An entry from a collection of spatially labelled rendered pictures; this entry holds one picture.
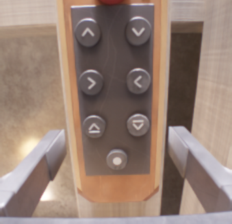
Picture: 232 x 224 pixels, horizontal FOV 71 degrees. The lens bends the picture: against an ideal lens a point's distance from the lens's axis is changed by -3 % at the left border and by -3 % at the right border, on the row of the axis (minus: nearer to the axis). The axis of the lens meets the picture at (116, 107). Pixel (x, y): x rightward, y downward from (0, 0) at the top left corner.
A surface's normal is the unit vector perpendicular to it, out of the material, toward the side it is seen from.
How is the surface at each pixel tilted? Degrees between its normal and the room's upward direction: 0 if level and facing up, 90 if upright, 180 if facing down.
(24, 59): 0
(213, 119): 90
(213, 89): 90
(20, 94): 0
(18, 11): 0
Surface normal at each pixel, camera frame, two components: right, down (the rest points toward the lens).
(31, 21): 0.00, 0.27
